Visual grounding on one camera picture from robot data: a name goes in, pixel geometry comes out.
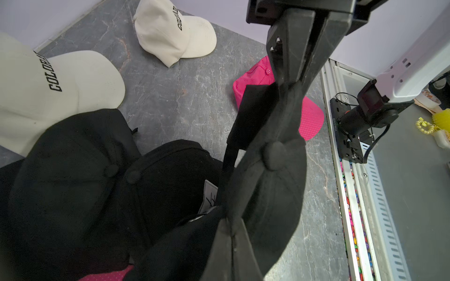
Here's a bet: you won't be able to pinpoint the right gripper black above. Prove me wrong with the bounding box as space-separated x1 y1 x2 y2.
245 0 389 96

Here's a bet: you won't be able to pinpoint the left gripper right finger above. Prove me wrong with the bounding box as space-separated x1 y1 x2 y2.
232 219 264 281

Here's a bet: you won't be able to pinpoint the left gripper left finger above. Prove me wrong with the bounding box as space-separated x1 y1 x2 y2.
200 218 233 281

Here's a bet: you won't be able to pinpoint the black cap with white label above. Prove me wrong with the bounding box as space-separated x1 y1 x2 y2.
118 140 222 281

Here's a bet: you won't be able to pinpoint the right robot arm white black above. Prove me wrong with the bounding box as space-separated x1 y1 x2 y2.
246 1 450 137

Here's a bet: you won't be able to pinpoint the pink cap right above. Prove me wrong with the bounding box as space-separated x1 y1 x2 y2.
233 56 325 141

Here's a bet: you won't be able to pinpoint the pink cap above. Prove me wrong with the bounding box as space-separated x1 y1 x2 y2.
79 265 134 281
233 56 325 141

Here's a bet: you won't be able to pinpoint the pink cap left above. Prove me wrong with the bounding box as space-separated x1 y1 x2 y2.
79 265 134 281

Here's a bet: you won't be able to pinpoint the cream cap back right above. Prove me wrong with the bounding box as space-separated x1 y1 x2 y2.
133 0 217 68

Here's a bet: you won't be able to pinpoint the cream cap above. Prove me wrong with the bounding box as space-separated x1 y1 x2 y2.
133 0 217 68
1 33 125 156

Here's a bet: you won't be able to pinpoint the cream cap back centre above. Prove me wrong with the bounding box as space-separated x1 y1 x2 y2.
1 33 125 156

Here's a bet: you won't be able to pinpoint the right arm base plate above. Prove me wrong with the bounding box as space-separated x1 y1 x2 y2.
330 98 375 164

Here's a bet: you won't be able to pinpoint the white slotted cable duct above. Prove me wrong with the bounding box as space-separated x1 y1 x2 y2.
361 153 411 281

